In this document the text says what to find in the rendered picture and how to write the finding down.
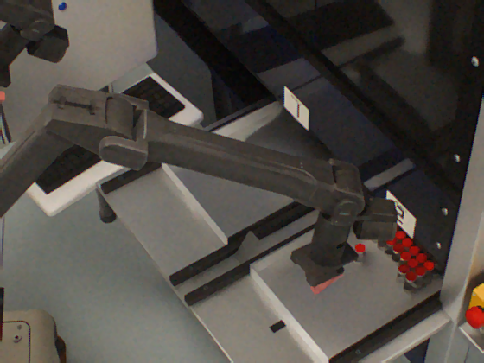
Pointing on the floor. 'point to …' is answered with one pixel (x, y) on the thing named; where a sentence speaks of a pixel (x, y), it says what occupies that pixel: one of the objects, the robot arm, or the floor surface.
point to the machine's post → (462, 259)
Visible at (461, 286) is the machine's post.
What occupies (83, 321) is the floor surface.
